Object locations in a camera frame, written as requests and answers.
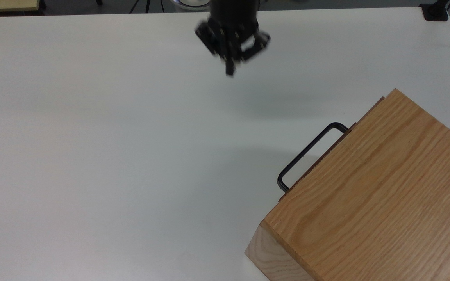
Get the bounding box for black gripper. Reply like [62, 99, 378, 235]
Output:
[195, 0, 271, 77]

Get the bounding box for black metal drawer handle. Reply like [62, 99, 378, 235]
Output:
[277, 122, 351, 193]

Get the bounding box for wooden drawer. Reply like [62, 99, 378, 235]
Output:
[278, 96, 386, 202]

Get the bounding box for wooden drawer cabinet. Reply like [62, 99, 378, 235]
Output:
[244, 88, 450, 281]

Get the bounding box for black tripod legs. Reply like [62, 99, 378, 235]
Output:
[129, 0, 166, 14]

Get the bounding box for pale yellow table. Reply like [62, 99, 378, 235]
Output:
[0, 0, 41, 13]

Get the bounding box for black table clamp mount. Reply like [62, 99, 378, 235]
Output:
[420, 0, 450, 22]

